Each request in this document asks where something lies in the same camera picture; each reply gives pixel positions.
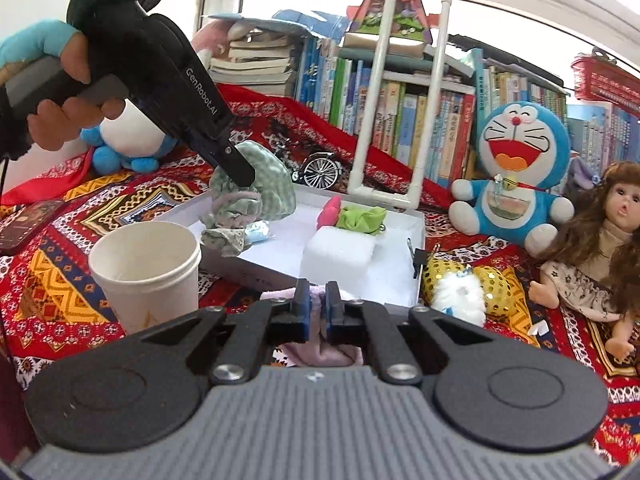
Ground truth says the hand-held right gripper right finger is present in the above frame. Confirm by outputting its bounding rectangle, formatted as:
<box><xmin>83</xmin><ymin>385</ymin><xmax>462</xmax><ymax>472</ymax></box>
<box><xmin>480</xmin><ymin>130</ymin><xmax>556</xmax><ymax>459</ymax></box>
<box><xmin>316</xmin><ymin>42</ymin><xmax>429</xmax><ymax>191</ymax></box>
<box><xmin>325</xmin><ymin>280</ymin><xmax>501</xmax><ymax>386</ymax></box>

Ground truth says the green checked cloth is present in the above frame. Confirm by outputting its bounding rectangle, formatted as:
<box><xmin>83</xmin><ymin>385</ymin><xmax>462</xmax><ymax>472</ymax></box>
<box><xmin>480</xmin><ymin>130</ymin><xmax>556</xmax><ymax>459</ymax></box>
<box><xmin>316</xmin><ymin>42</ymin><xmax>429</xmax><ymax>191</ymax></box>
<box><xmin>200</xmin><ymin>140</ymin><xmax>297</xmax><ymax>258</ymax></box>

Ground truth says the colourful triangular cardboard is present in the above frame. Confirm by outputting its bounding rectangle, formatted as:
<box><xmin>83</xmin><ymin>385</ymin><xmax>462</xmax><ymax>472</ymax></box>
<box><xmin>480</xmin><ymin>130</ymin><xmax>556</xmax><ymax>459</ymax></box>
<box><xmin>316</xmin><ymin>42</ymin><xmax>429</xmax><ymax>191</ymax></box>
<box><xmin>348</xmin><ymin>0</ymin><xmax>441</xmax><ymax>43</ymax></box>

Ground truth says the light green fabric scrunchie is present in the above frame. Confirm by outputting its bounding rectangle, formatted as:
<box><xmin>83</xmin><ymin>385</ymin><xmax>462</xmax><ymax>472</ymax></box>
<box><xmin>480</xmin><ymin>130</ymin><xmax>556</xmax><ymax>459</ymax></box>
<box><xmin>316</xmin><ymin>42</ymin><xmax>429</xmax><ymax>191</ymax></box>
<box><xmin>336</xmin><ymin>205</ymin><xmax>388</xmax><ymax>236</ymax></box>

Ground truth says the red plastic basket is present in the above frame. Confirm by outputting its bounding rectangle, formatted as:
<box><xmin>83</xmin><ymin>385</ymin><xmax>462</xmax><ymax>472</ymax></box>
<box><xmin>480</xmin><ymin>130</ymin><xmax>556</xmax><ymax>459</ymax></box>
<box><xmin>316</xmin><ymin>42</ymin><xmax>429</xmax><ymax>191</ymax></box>
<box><xmin>571</xmin><ymin>47</ymin><xmax>640</xmax><ymax>106</ymax></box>

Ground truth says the dark smartphone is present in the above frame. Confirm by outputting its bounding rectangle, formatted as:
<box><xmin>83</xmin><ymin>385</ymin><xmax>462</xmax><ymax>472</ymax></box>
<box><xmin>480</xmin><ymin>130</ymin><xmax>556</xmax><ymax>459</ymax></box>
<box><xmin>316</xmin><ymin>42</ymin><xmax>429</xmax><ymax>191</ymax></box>
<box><xmin>0</xmin><ymin>200</ymin><xmax>66</xmax><ymax>256</ymax></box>

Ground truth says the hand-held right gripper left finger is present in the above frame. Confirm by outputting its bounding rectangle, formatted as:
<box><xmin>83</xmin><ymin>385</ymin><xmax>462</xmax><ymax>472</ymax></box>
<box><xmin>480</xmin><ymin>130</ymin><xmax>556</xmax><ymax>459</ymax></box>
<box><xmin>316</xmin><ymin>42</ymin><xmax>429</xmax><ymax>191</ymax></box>
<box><xmin>135</xmin><ymin>278</ymin><xmax>312</xmax><ymax>386</ymax></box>

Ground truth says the pink plush toy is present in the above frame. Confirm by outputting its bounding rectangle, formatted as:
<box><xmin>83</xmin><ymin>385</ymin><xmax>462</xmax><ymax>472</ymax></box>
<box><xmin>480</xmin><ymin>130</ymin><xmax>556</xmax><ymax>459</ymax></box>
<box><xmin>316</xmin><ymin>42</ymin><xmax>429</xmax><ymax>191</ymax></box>
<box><xmin>192</xmin><ymin>17</ymin><xmax>236</xmax><ymax>68</ymax></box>

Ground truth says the blue packet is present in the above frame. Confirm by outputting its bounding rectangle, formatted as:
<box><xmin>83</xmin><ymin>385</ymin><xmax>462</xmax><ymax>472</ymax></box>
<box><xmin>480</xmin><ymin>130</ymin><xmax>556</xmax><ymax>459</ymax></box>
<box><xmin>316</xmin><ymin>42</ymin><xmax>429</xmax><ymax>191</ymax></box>
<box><xmin>245</xmin><ymin>220</ymin><xmax>276</xmax><ymax>243</ymax></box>

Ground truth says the purple blue stuffed toy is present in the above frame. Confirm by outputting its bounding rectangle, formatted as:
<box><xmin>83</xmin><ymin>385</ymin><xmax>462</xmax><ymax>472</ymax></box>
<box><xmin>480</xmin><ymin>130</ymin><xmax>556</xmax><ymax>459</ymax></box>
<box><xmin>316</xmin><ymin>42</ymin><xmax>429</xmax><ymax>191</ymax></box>
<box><xmin>567</xmin><ymin>155</ymin><xmax>603</xmax><ymax>196</ymax></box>

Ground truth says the pink cloth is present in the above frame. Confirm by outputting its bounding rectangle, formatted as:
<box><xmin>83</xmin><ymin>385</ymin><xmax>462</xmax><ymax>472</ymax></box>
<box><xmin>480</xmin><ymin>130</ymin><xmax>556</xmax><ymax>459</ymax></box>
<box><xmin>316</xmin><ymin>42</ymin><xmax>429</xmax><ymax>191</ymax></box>
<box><xmin>260</xmin><ymin>285</ymin><xmax>366</xmax><ymax>367</ymax></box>

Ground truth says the white fluffy plush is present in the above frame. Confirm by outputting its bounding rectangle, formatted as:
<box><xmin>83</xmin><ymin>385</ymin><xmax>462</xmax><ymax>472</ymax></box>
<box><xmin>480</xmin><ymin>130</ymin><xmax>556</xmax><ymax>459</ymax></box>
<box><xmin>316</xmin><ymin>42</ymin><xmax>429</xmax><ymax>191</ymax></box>
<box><xmin>432</xmin><ymin>267</ymin><xmax>487</xmax><ymax>326</ymax></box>

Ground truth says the black binder clip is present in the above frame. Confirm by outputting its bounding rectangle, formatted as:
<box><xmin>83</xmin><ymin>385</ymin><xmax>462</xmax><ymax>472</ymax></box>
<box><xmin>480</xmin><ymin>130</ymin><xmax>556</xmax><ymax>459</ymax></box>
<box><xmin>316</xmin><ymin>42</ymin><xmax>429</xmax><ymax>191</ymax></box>
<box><xmin>406</xmin><ymin>239</ymin><xmax>431</xmax><ymax>281</ymax></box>

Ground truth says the row of upright books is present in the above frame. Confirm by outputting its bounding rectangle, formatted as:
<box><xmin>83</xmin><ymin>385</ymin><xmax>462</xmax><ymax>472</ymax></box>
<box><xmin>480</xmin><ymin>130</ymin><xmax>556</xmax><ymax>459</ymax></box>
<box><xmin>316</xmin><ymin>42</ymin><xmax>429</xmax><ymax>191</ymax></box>
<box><xmin>292</xmin><ymin>35</ymin><xmax>640</xmax><ymax>196</ymax></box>

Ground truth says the white paper cup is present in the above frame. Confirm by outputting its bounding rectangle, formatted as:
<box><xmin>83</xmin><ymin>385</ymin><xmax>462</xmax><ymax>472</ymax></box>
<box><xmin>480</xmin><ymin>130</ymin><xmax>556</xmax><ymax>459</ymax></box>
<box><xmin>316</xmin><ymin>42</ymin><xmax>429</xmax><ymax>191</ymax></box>
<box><xmin>89</xmin><ymin>222</ymin><xmax>202</xmax><ymax>336</ymax></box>

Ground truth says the red patterned blanket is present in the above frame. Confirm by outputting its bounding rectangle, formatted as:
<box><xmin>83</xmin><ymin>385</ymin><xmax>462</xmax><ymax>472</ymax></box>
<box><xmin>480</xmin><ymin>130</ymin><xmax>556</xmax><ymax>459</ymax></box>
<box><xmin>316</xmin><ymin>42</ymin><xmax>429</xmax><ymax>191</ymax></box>
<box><xmin>0</xmin><ymin>82</ymin><xmax>640</xmax><ymax>466</ymax></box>

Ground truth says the gold sequin plush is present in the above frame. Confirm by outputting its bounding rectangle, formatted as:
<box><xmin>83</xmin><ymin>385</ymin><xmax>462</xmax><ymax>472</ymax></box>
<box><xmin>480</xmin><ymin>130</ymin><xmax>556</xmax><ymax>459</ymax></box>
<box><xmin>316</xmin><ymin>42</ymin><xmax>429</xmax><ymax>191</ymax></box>
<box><xmin>422</xmin><ymin>257</ymin><xmax>513</xmax><ymax>317</ymax></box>

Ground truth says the blue plastic folder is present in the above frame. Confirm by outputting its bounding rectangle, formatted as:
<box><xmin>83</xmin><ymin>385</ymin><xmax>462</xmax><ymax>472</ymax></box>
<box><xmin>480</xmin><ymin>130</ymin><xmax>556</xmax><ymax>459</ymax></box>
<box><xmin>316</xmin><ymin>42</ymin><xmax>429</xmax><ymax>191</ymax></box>
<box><xmin>205</xmin><ymin>9</ymin><xmax>348</xmax><ymax>38</ymax></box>

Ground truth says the white foam block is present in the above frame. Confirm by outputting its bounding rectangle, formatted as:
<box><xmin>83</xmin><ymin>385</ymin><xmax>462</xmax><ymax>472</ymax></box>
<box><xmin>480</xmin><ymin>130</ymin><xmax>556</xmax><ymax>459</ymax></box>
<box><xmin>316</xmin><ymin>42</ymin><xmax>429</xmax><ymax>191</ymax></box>
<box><xmin>302</xmin><ymin>226</ymin><xmax>377</xmax><ymax>288</ymax></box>

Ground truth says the white shallow box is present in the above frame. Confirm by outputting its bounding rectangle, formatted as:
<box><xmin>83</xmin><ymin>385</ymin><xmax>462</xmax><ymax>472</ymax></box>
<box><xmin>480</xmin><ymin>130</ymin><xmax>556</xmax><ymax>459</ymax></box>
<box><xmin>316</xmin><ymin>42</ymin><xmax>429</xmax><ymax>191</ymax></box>
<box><xmin>150</xmin><ymin>182</ymin><xmax>426</xmax><ymax>311</ymax></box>

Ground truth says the miniature metal bicycle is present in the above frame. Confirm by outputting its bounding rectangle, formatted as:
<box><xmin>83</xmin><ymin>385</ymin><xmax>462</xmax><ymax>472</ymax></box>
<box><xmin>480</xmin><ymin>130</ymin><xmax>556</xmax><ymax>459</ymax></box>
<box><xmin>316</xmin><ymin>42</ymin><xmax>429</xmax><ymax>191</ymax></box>
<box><xmin>272</xmin><ymin>140</ymin><xmax>344</xmax><ymax>191</ymax></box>

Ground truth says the white pipe frame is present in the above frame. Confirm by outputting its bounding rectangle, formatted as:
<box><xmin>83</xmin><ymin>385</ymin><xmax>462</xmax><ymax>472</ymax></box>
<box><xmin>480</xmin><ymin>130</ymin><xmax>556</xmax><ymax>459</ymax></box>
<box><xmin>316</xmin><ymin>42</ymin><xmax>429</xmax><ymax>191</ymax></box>
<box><xmin>346</xmin><ymin>0</ymin><xmax>453</xmax><ymax>208</ymax></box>

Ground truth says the brown haired doll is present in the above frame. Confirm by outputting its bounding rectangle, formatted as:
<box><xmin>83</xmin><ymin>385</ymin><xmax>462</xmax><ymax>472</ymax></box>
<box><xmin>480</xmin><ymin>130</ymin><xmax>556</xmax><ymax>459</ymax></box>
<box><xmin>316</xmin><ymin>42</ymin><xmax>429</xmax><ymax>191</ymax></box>
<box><xmin>529</xmin><ymin>161</ymin><xmax>640</xmax><ymax>361</ymax></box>

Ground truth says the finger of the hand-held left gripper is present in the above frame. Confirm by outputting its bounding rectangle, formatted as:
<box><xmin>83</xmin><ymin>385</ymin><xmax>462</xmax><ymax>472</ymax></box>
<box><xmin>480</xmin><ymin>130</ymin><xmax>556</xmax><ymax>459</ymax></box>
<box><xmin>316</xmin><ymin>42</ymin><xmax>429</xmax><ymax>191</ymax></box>
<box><xmin>196</xmin><ymin>126</ymin><xmax>257</xmax><ymax>187</ymax></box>

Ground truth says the person's left hand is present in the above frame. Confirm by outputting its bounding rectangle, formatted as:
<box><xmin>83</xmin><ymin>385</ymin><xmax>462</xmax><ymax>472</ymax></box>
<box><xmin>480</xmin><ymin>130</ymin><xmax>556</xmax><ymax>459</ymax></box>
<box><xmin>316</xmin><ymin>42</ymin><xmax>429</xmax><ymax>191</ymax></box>
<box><xmin>0</xmin><ymin>19</ymin><xmax>127</xmax><ymax>152</ymax></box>

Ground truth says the blue cat plush toy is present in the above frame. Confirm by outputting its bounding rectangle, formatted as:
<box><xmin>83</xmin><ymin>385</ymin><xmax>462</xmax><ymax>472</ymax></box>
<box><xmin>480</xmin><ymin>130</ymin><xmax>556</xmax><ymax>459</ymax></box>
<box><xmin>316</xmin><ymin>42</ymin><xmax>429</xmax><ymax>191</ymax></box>
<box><xmin>447</xmin><ymin>101</ymin><xmax>576</xmax><ymax>256</ymax></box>

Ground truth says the pink soft toy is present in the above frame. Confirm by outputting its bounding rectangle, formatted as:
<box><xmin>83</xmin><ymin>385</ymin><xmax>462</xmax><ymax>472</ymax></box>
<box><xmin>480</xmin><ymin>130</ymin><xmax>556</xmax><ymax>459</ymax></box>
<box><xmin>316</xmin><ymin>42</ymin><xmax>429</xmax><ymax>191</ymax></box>
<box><xmin>320</xmin><ymin>196</ymin><xmax>343</xmax><ymax>228</ymax></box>

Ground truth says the stack of flat books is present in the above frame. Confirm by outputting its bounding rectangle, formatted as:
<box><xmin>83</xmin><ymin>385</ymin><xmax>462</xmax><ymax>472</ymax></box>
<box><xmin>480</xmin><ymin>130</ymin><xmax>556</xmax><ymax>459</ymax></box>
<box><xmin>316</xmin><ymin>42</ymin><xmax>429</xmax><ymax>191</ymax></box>
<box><xmin>207</xmin><ymin>25</ymin><xmax>301</xmax><ymax>98</ymax></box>

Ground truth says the round blue plush toy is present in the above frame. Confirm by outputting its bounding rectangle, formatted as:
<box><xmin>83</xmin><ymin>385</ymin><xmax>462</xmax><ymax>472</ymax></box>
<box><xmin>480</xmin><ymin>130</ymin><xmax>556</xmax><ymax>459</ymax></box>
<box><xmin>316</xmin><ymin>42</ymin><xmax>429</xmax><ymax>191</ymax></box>
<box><xmin>80</xmin><ymin>95</ymin><xmax>178</xmax><ymax>177</ymax></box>

